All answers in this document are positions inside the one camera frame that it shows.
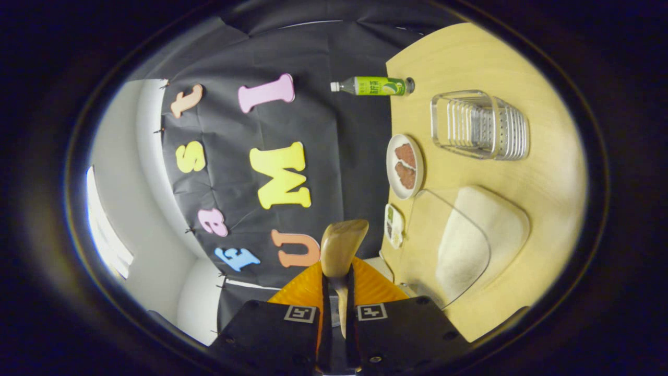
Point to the ceiling light panel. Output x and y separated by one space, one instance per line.
104 230

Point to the black backdrop cloth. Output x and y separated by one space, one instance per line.
323 136

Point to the white rice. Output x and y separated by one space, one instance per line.
496 224

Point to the small white sauce tray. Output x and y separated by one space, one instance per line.
394 224

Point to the transparent slatted chopstick holder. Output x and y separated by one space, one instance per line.
475 125

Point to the green tea bottle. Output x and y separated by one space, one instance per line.
373 86

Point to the wooden spoon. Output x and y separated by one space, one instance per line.
342 245

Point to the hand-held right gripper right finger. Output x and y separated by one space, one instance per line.
407 339

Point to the brown meat piece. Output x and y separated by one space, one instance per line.
406 176
406 155

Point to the white plate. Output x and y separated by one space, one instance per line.
392 183

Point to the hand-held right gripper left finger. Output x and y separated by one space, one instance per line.
271 339

